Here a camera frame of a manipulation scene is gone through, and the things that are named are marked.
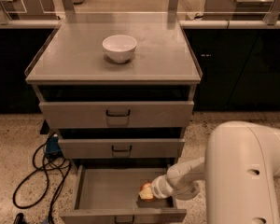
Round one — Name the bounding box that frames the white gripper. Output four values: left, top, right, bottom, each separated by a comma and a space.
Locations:
138, 175, 175, 201

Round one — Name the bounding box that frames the red apple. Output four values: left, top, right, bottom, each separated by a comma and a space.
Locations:
140, 181, 155, 203

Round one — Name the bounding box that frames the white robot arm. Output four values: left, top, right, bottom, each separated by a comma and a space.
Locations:
139, 121, 280, 224

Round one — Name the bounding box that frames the grey bottom drawer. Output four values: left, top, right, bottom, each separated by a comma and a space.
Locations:
61, 166, 187, 224

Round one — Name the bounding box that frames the grey drawer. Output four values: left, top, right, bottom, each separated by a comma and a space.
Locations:
61, 166, 187, 224
59, 128, 185, 159
40, 85, 194, 129

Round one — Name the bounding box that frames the grey middle drawer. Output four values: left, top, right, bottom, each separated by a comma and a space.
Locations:
59, 128, 185, 159

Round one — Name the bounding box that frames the grey drawer cabinet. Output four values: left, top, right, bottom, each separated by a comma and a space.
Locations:
23, 12, 203, 224

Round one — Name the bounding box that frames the grey top drawer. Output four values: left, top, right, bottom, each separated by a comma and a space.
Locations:
40, 85, 194, 129

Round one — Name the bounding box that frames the blue power box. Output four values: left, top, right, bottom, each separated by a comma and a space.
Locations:
45, 134, 62, 159

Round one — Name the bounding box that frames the black object bottom left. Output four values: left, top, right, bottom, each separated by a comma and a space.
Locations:
13, 213, 27, 224

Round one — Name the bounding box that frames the white ceramic bowl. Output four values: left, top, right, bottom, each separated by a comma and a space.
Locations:
102, 35, 137, 63

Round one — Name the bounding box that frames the background steel table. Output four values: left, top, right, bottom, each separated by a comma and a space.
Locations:
203, 0, 273, 21

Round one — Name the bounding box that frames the right glass panel post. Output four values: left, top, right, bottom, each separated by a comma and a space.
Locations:
167, 0, 181, 16

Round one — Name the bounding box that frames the glass panel post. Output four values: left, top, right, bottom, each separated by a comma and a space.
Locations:
59, 0, 77, 16
167, 0, 181, 16

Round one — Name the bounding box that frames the white counter rail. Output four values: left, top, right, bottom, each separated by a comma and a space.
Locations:
0, 20, 280, 30

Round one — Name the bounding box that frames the left glass panel post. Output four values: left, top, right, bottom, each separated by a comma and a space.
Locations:
59, 0, 77, 16

